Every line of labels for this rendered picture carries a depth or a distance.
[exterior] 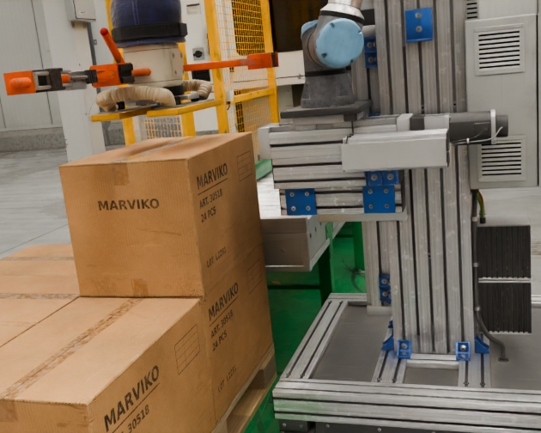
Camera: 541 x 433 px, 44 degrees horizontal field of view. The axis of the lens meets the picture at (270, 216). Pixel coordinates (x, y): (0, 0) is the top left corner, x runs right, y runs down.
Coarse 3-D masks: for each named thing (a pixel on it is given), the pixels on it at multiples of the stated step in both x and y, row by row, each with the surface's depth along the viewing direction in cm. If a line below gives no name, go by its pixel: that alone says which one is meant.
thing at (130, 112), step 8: (120, 104) 204; (152, 104) 220; (104, 112) 200; (112, 112) 198; (120, 112) 199; (128, 112) 200; (136, 112) 205; (144, 112) 210; (96, 120) 198; (104, 120) 197
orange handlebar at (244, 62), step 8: (184, 64) 207; (192, 64) 206; (200, 64) 205; (208, 64) 204; (216, 64) 204; (224, 64) 203; (232, 64) 202; (240, 64) 203; (248, 64) 210; (104, 72) 175; (112, 72) 179; (136, 72) 190; (144, 72) 195; (16, 80) 146; (24, 80) 146; (64, 80) 158; (104, 80) 174
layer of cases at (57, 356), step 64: (64, 256) 249; (256, 256) 236; (0, 320) 186; (64, 320) 180; (128, 320) 176; (192, 320) 182; (256, 320) 234; (0, 384) 145; (64, 384) 142; (128, 384) 148; (192, 384) 181
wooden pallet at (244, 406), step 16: (272, 352) 251; (256, 368) 232; (272, 368) 250; (256, 384) 242; (240, 400) 235; (256, 400) 234; (224, 416) 202; (240, 416) 225; (224, 432) 202; (240, 432) 216
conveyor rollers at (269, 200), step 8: (264, 176) 384; (272, 176) 382; (264, 184) 357; (272, 184) 355; (264, 192) 337; (272, 192) 336; (264, 200) 319; (272, 200) 318; (264, 208) 300; (272, 208) 299; (280, 208) 298; (264, 216) 282
